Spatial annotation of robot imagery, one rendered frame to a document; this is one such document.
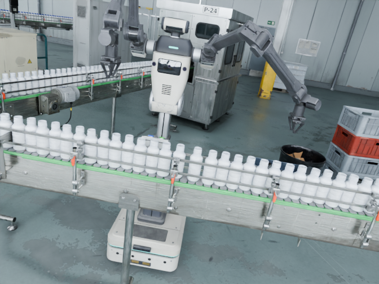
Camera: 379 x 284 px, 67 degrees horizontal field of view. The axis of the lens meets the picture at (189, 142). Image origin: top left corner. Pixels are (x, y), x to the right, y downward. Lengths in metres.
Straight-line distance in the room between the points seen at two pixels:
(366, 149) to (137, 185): 2.70
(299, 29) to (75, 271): 12.63
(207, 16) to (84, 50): 3.30
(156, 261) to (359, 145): 2.39
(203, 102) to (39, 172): 3.80
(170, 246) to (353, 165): 2.26
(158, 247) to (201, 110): 3.32
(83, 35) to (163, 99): 5.46
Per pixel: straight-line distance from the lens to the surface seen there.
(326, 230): 1.56
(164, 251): 2.13
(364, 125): 3.43
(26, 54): 5.43
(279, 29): 8.98
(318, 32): 13.86
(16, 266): 2.43
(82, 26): 7.22
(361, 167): 3.64
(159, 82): 1.85
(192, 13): 5.06
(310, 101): 1.65
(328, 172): 1.45
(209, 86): 4.94
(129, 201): 1.46
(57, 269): 2.35
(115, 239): 2.17
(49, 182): 1.58
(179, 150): 1.32
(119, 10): 1.45
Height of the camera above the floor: 1.68
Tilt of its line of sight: 22 degrees down
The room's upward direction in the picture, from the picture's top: 9 degrees clockwise
